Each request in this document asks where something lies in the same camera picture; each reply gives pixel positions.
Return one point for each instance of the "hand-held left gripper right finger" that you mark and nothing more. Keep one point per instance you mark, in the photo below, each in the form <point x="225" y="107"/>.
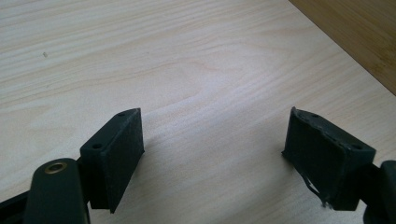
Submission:
<point x="323" y="155"/>

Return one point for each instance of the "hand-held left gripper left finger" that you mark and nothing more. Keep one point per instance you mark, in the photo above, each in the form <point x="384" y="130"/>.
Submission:
<point x="120" y="155"/>

